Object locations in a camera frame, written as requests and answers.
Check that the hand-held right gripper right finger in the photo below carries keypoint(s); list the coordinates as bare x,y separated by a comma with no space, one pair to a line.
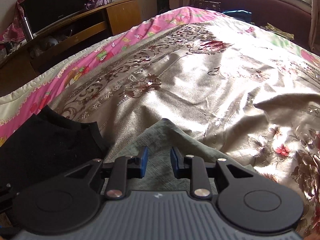
175,162

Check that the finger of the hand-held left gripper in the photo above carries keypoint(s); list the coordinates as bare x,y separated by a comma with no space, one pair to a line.
7,195

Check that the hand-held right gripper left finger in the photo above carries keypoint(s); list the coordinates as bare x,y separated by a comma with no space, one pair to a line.
143,162

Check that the grey-green pants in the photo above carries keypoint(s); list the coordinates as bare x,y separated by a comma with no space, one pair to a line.
162,135

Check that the gold floral satin bedspread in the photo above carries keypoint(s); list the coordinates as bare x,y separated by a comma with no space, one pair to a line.
200,92

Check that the pink cartoon print quilt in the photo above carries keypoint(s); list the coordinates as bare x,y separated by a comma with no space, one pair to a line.
105,52

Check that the wooden TV cabinet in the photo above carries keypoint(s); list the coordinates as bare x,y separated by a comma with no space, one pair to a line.
122,15

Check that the white round object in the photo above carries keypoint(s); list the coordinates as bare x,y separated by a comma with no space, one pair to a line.
50,42

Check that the dark patterned box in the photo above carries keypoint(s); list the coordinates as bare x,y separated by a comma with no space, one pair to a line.
207,5

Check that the blue and black garment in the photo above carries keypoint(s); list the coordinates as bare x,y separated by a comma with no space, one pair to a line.
240,13

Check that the purple cloth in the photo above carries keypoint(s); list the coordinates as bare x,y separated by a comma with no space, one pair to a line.
96,3

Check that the yellow-green cloth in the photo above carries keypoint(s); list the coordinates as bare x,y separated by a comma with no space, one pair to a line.
275,28

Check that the steel thermos bottle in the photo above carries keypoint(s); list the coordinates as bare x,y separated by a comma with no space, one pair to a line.
27,28

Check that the black television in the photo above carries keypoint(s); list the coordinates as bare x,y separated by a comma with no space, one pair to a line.
50,10

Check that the dark red padded window seat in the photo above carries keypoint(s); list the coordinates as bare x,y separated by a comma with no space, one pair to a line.
262,2

